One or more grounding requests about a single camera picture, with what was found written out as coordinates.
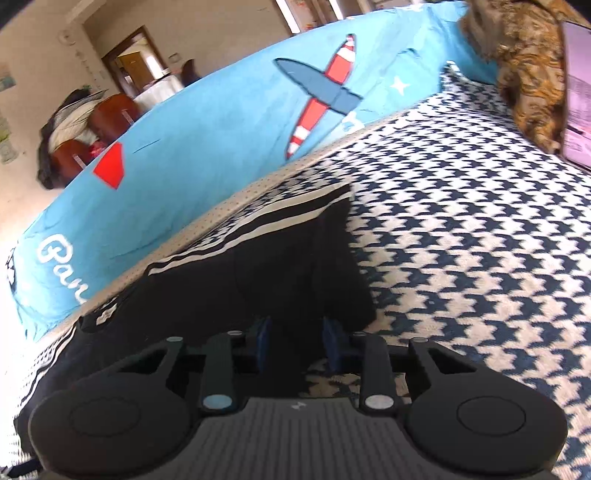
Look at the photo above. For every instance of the red floral cloth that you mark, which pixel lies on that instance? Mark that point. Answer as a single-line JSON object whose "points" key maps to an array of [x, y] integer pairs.
{"points": [[99, 150]]}

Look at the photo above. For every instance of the brown wooden chair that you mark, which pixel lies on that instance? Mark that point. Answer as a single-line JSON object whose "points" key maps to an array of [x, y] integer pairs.
{"points": [[69, 159], [113, 115]]}

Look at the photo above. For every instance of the brown patterned throw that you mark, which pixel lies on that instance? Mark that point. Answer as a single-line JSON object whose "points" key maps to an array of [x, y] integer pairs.
{"points": [[521, 69]]}

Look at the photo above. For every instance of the black shirt with red print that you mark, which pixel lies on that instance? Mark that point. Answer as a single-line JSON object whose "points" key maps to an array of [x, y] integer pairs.
{"points": [[277, 277]]}

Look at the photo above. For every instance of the lavender pot wall sticker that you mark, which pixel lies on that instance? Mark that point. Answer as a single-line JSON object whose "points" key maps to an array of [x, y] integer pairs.
{"points": [[4, 138]]}

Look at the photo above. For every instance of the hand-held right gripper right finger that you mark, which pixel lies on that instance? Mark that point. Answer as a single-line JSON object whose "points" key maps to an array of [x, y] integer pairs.
{"points": [[333, 345]]}

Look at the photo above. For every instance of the pale purple board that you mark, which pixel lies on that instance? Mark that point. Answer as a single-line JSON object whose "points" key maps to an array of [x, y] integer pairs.
{"points": [[579, 92]]}

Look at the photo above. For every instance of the white-clothed table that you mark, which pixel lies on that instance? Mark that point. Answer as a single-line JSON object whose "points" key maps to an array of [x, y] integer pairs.
{"points": [[157, 90]]}

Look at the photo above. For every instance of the houndstooth blanket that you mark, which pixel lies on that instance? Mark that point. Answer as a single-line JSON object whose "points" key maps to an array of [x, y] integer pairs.
{"points": [[461, 254]]}

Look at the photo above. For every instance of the dark jacket pile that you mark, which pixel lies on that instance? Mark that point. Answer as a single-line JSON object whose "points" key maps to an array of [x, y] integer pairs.
{"points": [[51, 138]]}

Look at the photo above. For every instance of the round wall clock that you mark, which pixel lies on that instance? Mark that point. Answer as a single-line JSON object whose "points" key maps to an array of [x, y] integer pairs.
{"points": [[66, 37]]}

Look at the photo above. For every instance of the far wooden doorway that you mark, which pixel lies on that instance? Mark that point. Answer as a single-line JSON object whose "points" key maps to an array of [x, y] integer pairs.
{"points": [[134, 60]]}

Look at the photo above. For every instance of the dark chair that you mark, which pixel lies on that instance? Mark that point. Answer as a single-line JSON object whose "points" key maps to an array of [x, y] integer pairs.
{"points": [[190, 73]]}

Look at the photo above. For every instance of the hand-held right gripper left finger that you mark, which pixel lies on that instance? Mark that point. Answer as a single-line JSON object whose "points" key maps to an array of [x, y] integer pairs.
{"points": [[264, 344]]}

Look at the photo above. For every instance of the small wall picture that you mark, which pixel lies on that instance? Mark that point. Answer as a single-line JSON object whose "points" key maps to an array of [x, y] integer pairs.
{"points": [[5, 76]]}

